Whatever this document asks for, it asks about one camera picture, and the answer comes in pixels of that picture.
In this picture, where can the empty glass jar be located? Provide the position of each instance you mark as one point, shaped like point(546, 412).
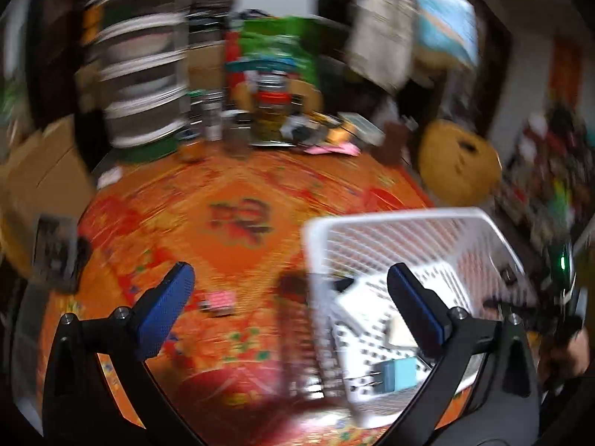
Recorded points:
point(237, 136)

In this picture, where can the brown cardboard box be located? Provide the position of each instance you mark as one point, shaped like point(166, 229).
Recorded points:
point(45, 174)

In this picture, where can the stacked white drawer unit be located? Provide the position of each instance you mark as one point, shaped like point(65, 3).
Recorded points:
point(141, 51)

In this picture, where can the white perforated plastic basket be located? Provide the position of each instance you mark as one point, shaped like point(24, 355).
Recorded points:
point(457, 252)

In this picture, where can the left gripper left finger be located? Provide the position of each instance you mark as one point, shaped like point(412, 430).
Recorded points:
point(97, 385)

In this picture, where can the white canvas tote bag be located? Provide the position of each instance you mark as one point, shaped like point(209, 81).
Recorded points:
point(381, 43)

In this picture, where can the pink paper sheet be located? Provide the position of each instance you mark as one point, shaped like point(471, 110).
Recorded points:
point(347, 149)

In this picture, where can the green plastic bag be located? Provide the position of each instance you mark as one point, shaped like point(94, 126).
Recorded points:
point(290, 37)

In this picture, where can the red floral tablecloth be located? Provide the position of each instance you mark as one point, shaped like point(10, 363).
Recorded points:
point(237, 222)

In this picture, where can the pickle jar red lid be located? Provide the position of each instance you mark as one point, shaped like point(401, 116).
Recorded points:
point(272, 102)

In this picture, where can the black phone holder stand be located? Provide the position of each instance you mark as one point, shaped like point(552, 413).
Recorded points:
point(59, 253)

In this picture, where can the green woven basket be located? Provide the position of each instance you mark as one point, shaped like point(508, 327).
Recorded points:
point(148, 152)

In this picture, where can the light blue charger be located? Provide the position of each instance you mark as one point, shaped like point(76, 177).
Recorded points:
point(394, 375)

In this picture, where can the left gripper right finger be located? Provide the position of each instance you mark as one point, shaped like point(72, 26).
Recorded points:
point(504, 405)

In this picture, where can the orange filled glass jar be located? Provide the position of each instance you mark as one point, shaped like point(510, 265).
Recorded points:
point(191, 148)

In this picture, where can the light blue shopping bag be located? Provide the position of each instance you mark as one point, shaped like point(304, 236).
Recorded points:
point(446, 34)

